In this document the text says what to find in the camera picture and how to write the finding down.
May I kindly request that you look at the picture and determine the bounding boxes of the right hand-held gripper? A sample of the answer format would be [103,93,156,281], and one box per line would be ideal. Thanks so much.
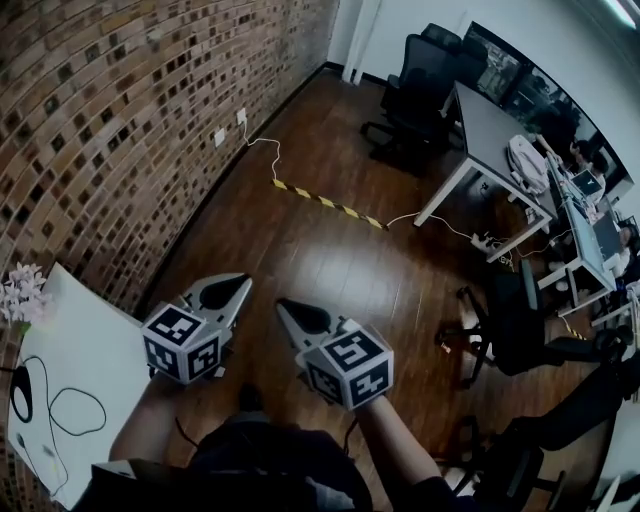
[276,298,396,413]

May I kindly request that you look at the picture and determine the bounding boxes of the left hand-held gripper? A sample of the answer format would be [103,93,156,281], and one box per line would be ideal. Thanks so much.
[141,273,254,387]

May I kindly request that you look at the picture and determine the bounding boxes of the black lamp cord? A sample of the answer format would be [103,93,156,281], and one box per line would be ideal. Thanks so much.
[14,353,108,499]

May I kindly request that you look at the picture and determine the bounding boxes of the black desk lamp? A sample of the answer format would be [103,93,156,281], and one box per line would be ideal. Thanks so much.
[0,364,35,425]

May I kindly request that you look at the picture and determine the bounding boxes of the person's right forearm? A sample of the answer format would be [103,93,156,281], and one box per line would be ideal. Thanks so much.
[357,394,445,496]

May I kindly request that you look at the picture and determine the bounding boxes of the person's left forearm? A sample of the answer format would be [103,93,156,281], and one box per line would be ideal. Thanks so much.
[108,372,177,464]

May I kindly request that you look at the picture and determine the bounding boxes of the grey desk with white legs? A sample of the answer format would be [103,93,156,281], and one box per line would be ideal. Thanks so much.
[413,79,560,265]

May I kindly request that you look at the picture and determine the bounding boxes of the white desk with monitors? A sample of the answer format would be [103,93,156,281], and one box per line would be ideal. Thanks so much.
[537,152,624,319]

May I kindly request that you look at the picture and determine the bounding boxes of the person's black shoe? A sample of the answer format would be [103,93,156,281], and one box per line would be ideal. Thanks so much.
[238,382,266,415]

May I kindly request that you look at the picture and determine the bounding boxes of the white table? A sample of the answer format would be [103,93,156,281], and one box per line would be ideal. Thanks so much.
[7,263,157,511]

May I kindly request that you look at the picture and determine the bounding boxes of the person's dark clothing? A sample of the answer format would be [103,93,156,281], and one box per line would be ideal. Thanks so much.
[74,409,481,512]

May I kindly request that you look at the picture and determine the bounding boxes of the pale flowers in white vase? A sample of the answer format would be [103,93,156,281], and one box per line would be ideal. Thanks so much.
[0,263,57,342]

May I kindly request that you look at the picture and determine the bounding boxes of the white waist box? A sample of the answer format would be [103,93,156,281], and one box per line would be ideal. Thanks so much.
[91,458,140,482]

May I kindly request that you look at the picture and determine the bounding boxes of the black office chair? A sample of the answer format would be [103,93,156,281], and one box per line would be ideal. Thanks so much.
[437,258,629,390]
[419,22,491,96]
[359,32,464,177]
[432,349,640,512]

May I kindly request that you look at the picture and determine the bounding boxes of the white backpack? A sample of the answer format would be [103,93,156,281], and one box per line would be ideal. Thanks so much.
[507,134,551,195]

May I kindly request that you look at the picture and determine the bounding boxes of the dark glass window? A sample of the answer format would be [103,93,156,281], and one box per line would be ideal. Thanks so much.
[462,20,632,191]

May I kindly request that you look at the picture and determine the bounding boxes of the ceiling strip light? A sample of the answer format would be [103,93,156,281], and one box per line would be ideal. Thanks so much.
[607,0,639,26]

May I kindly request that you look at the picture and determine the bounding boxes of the yellow black striped cable cover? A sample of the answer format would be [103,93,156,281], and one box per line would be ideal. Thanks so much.
[271,178,391,233]

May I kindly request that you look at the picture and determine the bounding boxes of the thin white wall cable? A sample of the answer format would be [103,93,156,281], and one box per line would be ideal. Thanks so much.
[243,121,282,182]

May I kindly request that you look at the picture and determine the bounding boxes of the white power cable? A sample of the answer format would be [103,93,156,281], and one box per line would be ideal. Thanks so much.
[387,211,476,240]

